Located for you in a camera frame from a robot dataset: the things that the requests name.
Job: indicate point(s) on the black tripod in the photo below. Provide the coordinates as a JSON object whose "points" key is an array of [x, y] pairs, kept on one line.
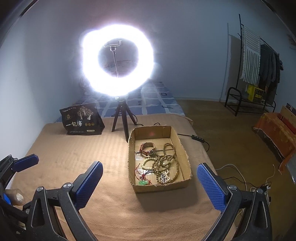
{"points": [[121, 106]]}

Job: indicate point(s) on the blue patterned bedsheet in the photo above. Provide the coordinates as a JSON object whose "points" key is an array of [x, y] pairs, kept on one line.
{"points": [[150, 102]]}

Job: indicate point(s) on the black snack bag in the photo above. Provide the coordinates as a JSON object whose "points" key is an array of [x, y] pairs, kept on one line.
{"points": [[81, 122]]}

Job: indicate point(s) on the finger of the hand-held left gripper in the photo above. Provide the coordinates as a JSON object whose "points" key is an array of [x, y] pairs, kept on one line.
{"points": [[25, 161]]}

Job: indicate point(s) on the orange covered furniture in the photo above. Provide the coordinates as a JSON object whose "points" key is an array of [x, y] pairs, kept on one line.
{"points": [[272, 132]]}

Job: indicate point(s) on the brown board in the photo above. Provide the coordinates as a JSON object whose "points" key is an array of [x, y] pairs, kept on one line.
{"points": [[288, 115]]}

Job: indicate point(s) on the blue metal bangle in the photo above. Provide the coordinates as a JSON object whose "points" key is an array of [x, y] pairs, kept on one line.
{"points": [[163, 178]]}

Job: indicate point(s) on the black metal shoe rack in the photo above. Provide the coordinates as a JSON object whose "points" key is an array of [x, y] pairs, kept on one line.
{"points": [[231, 89]]}

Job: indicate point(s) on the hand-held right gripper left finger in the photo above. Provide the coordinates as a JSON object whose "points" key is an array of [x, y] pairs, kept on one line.
{"points": [[89, 185]]}

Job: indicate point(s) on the black clothes rack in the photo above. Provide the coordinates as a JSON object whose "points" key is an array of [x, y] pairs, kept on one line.
{"points": [[240, 46]]}

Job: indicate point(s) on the dark hanging clothes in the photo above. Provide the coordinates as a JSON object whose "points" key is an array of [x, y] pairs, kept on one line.
{"points": [[268, 69]]}

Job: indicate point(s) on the yellow crate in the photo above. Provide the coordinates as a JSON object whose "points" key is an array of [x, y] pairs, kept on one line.
{"points": [[254, 93]]}

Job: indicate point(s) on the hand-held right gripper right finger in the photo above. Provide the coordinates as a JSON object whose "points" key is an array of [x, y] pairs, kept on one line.
{"points": [[211, 190]]}

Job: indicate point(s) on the person's left hand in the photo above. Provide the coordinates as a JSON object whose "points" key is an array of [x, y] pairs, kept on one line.
{"points": [[16, 197]]}

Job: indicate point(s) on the cardboard box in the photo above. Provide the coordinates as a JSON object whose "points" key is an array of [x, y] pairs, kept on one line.
{"points": [[159, 187]]}

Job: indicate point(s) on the phone holder clamp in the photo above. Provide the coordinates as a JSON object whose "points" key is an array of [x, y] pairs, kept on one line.
{"points": [[112, 44]]}

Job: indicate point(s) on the striped towel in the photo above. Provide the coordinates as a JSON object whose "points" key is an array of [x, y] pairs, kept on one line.
{"points": [[251, 58]]}

